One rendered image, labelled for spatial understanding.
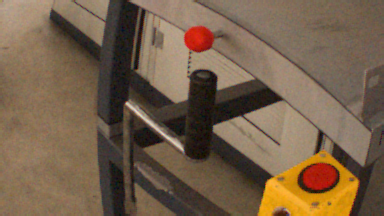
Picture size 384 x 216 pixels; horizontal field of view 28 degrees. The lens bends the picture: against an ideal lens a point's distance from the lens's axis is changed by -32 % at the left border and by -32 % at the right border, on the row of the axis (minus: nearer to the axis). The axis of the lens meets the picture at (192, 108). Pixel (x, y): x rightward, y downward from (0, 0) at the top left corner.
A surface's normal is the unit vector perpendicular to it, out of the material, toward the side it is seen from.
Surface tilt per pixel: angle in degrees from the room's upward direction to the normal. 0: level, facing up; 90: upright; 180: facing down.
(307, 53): 0
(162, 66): 90
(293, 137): 90
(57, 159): 0
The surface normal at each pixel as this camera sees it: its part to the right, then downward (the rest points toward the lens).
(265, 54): -0.80, 0.26
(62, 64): 0.07, -0.86
